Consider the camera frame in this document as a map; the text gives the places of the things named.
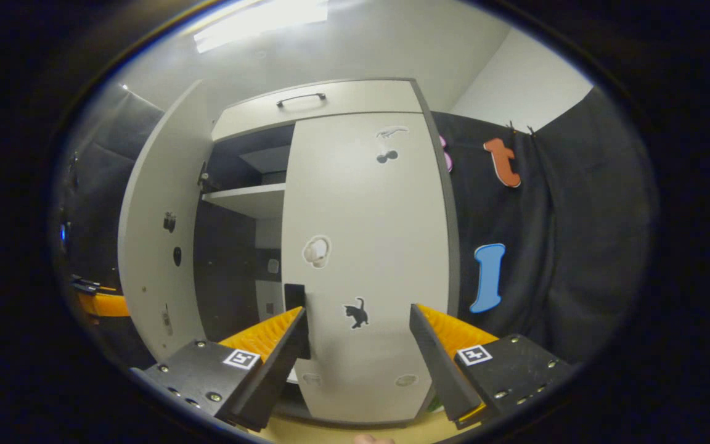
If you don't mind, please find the ceiling light panel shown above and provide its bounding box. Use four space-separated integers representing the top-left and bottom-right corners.
194 0 330 54

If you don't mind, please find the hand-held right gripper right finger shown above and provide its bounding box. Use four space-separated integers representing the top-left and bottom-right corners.
409 303 574 430

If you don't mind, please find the grey and white cabinet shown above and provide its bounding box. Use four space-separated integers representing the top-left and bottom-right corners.
194 77 462 429

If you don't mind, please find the white cabinet door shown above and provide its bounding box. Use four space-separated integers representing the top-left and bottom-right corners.
117 79 215 363
281 112 451 426

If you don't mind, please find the white cabinet shelf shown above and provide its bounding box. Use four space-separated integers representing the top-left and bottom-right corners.
201 183 286 220

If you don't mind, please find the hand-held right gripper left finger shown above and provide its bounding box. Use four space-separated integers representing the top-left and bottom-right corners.
130 306 309 432

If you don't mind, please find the black backdrop cloth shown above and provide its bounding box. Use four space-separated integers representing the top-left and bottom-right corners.
53 86 165 290
432 86 661 364

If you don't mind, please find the white cabinet drawer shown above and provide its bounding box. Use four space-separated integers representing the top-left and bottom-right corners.
211 79 423 142

